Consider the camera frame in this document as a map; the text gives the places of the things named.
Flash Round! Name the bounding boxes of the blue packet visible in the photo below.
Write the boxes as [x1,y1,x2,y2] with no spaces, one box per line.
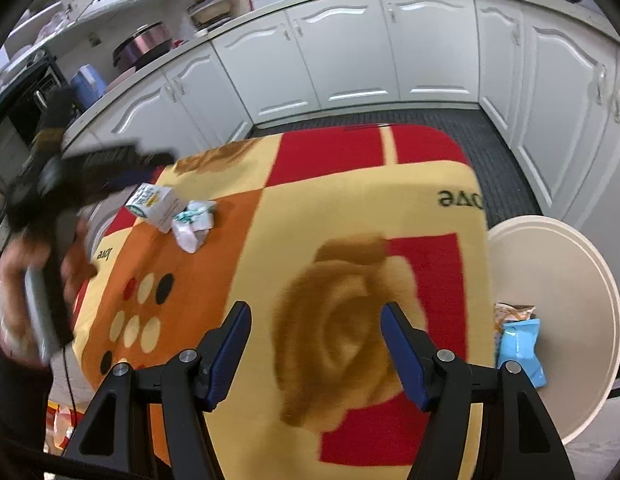
[496,318,547,388]

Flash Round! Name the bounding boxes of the white kitchen cabinets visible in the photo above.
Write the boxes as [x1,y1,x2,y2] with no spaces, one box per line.
[62,0,620,281]

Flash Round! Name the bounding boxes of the white round bin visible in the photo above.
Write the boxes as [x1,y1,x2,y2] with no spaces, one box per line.
[487,215,620,446]

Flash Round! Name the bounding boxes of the red box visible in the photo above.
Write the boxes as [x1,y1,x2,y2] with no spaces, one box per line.
[47,400,90,453]

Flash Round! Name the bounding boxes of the stack of pots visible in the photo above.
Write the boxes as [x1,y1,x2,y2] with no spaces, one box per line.
[187,0,241,28]

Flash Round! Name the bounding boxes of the white green wrapper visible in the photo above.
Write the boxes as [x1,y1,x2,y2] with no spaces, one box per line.
[171,200,218,254]

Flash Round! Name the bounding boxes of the black cable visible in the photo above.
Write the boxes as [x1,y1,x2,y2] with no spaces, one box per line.
[62,347,83,428]

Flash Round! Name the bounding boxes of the person's left hand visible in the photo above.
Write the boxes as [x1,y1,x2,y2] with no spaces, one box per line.
[0,215,98,366]

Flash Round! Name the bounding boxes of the white carton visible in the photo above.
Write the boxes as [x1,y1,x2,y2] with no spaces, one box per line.
[124,183,188,233]

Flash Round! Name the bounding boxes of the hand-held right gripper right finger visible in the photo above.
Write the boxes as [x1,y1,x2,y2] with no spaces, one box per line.
[381,302,576,480]

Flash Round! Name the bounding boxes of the printed blanket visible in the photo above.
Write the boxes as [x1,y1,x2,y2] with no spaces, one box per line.
[72,124,496,480]

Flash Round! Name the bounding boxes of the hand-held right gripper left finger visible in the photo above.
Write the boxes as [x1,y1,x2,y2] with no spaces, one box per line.
[62,301,253,480]

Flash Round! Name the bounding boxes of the black floor mat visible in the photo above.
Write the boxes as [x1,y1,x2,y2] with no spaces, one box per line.
[247,107,543,233]

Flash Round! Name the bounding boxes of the pink rice cooker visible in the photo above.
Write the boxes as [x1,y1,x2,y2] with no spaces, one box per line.
[112,21,171,72]

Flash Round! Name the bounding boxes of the blue container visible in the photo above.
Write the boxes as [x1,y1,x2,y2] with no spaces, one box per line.
[70,64,108,106]

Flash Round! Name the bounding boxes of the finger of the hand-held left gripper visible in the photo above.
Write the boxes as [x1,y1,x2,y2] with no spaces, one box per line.
[82,141,175,196]

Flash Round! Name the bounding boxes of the black oven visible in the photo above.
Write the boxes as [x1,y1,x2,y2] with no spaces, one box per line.
[0,52,70,211]

